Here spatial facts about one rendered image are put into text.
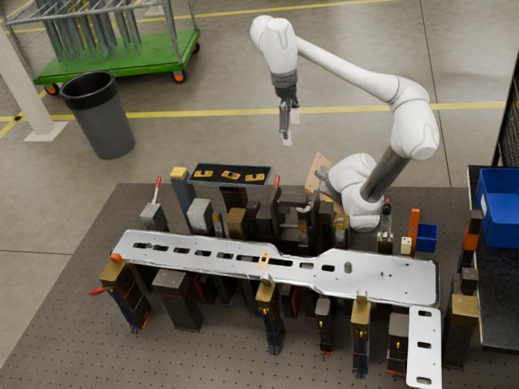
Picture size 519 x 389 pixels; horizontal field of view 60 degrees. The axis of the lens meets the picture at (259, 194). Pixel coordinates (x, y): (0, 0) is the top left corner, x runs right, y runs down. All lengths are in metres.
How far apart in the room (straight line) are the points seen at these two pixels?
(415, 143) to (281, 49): 0.57
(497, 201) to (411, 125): 0.57
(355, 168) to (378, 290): 0.70
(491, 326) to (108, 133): 3.60
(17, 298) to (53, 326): 1.35
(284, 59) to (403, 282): 0.90
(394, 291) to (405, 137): 0.55
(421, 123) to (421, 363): 0.80
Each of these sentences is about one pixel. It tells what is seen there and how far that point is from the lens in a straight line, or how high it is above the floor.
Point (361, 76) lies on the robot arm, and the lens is 1.67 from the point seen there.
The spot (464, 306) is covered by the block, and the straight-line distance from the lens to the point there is 1.66.
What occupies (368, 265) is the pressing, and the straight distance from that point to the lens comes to 1.80.
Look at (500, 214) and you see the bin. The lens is 2.01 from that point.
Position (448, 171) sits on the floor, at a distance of 3.80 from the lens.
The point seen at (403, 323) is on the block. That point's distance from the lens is 1.69.
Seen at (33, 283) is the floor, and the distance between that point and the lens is 3.76.
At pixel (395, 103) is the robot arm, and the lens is 1.76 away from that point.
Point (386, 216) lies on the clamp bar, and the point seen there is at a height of 1.16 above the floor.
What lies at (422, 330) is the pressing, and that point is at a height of 1.00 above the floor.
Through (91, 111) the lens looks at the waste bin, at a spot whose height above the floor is 0.56.
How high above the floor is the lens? 2.41
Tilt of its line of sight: 41 degrees down
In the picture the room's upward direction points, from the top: 12 degrees counter-clockwise
